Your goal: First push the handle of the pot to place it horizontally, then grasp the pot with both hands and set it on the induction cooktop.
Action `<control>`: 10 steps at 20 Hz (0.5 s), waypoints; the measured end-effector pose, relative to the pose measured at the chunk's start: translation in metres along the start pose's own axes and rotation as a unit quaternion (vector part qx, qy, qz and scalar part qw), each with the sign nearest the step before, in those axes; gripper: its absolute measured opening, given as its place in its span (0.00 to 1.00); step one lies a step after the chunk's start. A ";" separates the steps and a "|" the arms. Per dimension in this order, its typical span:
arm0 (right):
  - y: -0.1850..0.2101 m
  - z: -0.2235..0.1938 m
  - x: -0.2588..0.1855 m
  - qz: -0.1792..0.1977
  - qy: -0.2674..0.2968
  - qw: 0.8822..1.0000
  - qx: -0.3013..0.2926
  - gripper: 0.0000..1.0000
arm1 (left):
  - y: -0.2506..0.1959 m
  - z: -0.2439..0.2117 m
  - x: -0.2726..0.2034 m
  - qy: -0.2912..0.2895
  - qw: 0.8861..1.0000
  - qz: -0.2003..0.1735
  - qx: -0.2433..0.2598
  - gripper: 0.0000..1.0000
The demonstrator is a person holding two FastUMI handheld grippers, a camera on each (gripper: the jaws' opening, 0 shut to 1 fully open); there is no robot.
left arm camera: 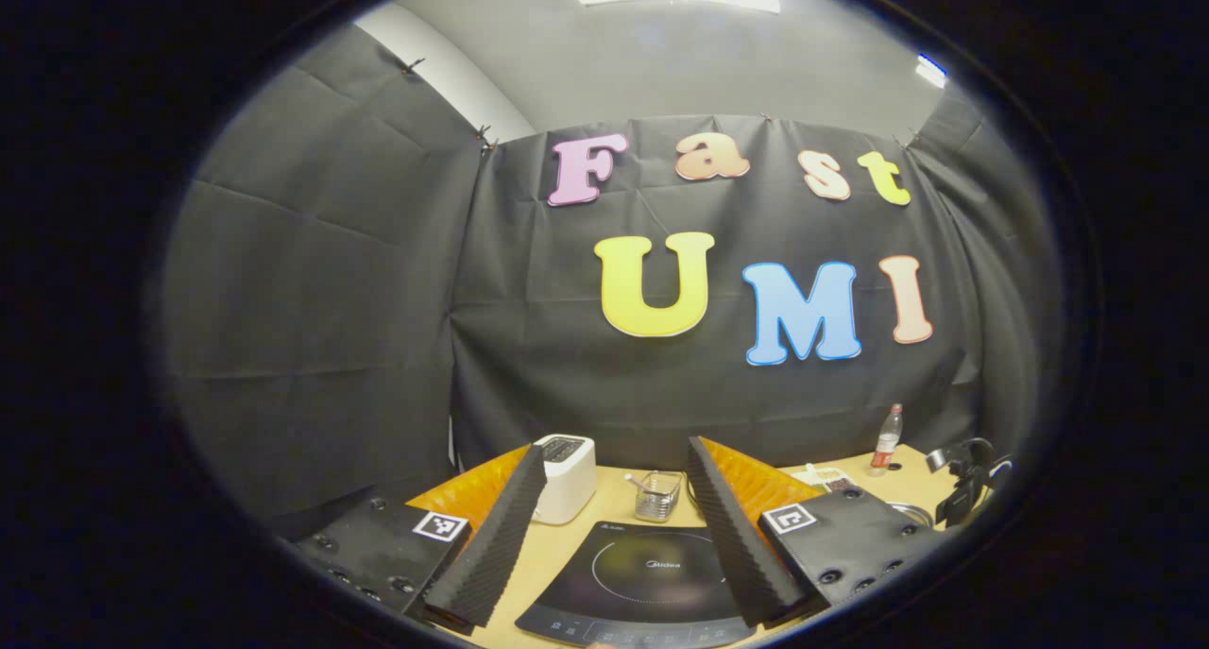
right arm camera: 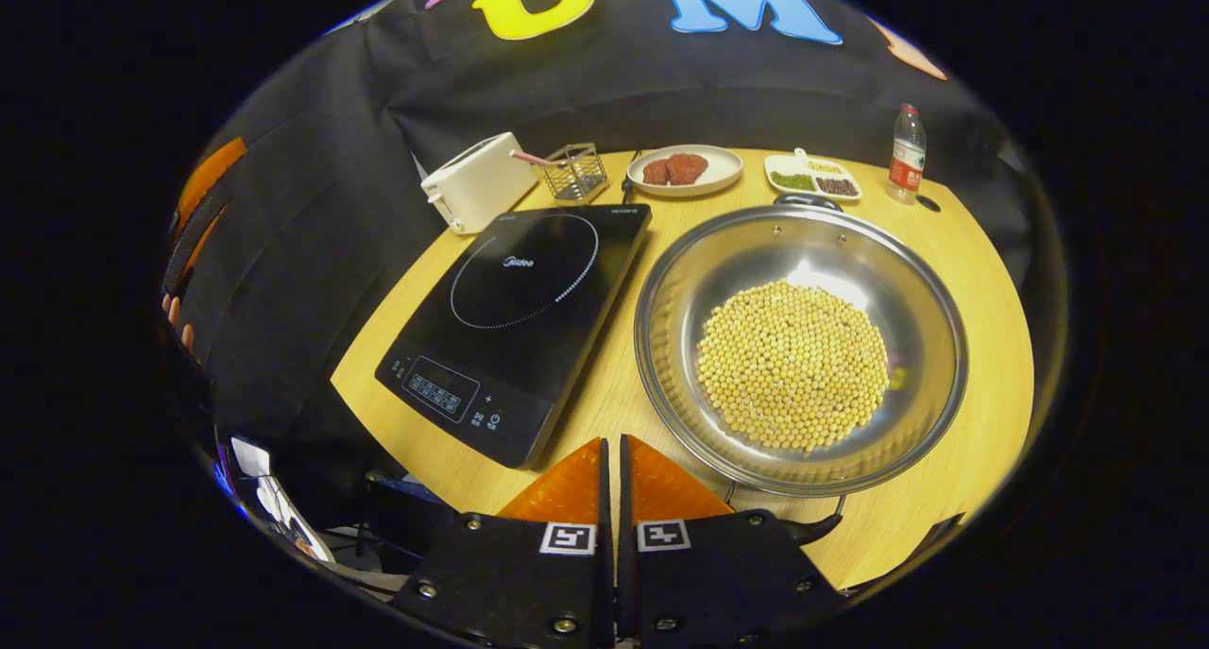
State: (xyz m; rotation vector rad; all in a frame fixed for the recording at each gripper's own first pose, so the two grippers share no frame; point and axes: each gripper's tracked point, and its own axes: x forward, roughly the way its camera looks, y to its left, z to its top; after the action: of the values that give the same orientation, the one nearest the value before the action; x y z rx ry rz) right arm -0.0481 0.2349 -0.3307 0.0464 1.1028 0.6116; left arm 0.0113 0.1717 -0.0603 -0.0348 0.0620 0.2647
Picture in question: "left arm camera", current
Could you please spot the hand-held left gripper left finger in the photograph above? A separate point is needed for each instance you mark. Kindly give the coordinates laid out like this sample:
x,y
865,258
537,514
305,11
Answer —
x,y
491,545

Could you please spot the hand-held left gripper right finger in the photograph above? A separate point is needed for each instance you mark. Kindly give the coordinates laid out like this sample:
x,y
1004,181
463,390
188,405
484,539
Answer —
x,y
737,545

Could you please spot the stainless steel pot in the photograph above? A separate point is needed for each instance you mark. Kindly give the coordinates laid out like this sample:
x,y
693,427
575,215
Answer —
x,y
914,513

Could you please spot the black induction cooktop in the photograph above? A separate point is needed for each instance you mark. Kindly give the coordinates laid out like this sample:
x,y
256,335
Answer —
x,y
642,573

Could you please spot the clear plastic water bottle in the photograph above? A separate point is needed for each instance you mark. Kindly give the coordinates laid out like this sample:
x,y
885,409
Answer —
x,y
885,446

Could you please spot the white toaster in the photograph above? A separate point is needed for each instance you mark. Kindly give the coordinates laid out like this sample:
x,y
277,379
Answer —
x,y
567,479

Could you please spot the white divided bean dish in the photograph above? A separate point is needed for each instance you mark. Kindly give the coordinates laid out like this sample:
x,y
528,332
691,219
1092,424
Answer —
x,y
831,479

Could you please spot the pink straw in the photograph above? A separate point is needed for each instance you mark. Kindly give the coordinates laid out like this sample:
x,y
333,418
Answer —
x,y
635,482

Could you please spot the black backdrop cloth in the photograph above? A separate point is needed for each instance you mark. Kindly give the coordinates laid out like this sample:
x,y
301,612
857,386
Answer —
x,y
321,299

